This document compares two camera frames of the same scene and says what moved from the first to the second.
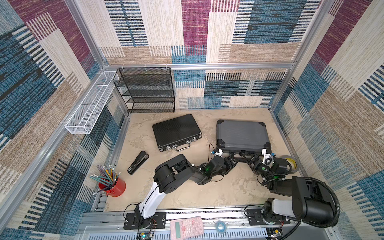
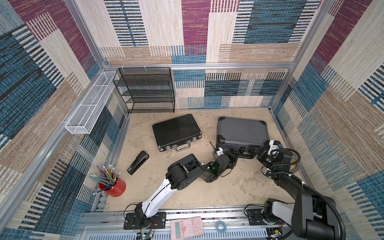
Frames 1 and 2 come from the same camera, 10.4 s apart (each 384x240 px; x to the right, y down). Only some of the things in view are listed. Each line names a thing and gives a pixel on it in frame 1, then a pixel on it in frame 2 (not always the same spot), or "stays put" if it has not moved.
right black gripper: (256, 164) -> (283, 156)
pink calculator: (186, 227) stays put
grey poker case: (233, 136) stays put
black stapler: (138, 162) stays put
